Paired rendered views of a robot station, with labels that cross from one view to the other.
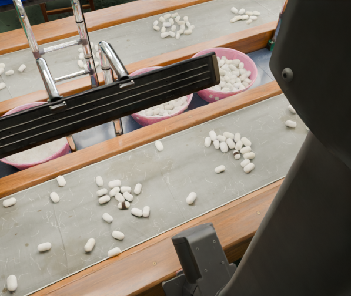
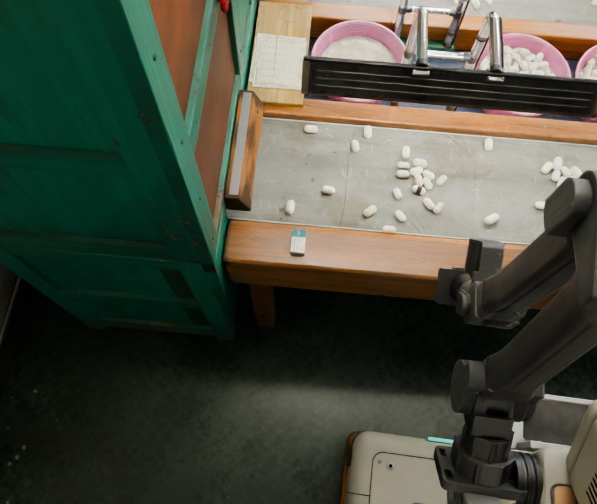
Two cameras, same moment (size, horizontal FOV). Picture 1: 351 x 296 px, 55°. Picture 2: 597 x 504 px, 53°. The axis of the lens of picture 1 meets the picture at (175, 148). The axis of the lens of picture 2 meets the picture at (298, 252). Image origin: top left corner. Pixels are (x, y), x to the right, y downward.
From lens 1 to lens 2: 0.59 m
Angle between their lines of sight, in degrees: 22
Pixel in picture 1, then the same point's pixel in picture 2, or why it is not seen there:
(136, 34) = not seen: outside the picture
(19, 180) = (328, 111)
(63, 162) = (378, 113)
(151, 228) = (435, 227)
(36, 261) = (315, 199)
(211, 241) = (497, 253)
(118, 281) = (383, 256)
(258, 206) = not seen: hidden behind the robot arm
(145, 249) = (420, 243)
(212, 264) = (489, 267)
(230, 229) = not seen: hidden behind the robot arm
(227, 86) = not seen: outside the picture
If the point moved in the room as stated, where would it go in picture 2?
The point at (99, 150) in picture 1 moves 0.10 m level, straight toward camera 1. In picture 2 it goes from (421, 117) to (416, 149)
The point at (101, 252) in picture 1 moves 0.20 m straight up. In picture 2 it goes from (377, 223) to (390, 187)
